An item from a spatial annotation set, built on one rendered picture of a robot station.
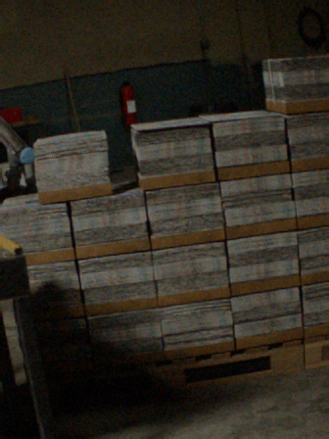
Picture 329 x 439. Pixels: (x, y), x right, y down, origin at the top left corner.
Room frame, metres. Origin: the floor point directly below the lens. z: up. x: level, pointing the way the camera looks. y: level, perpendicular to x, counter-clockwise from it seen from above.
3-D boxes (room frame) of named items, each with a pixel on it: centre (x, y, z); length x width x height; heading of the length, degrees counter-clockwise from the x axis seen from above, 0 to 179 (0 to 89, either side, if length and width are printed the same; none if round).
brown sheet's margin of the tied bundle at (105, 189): (3.32, 0.33, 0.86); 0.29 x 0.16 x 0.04; 94
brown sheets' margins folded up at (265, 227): (3.45, 0.08, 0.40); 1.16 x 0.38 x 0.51; 94
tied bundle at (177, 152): (3.46, -0.06, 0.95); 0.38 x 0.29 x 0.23; 4
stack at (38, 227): (3.45, 0.08, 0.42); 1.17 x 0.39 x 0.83; 94
